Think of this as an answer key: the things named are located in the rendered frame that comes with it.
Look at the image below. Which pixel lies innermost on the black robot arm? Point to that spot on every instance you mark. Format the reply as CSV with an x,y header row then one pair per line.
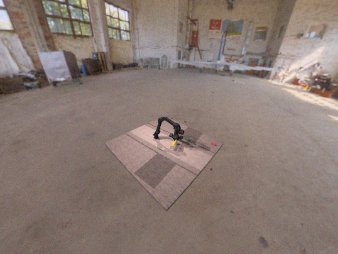
x,y
176,126

